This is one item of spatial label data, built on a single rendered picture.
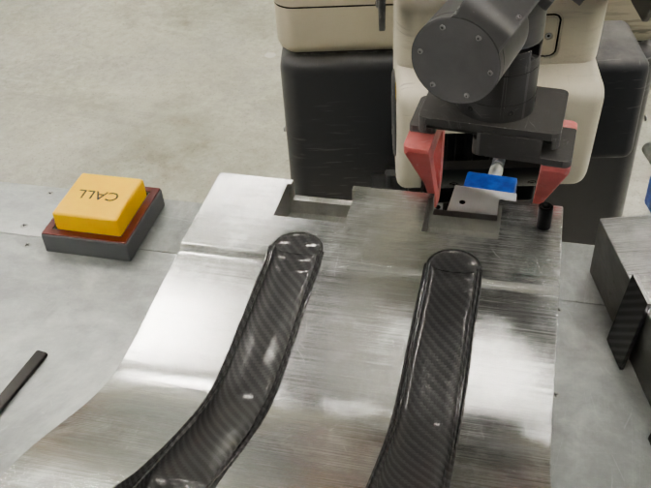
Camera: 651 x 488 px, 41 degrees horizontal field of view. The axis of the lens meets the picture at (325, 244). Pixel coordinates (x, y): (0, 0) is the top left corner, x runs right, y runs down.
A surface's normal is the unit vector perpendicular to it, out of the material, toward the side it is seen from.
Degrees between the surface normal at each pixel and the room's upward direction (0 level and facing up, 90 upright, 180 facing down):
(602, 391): 0
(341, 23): 90
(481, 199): 0
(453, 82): 89
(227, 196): 0
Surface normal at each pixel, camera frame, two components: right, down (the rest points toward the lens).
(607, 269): -1.00, 0.08
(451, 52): -0.45, 0.58
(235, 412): 0.04, -0.92
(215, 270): -0.06, -0.74
